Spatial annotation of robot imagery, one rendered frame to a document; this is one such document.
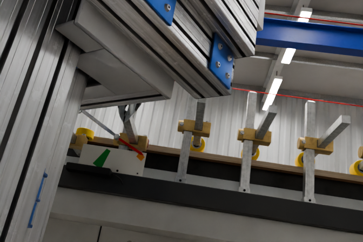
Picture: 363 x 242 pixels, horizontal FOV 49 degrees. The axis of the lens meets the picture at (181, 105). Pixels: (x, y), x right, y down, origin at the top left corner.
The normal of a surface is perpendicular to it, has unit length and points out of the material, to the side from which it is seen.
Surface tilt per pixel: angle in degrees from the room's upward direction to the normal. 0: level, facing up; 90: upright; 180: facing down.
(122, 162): 90
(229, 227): 90
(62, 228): 90
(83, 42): 180
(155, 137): 90
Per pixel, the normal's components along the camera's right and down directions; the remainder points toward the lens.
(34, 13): 0.84, -0.10
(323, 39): -0.02, -0.42
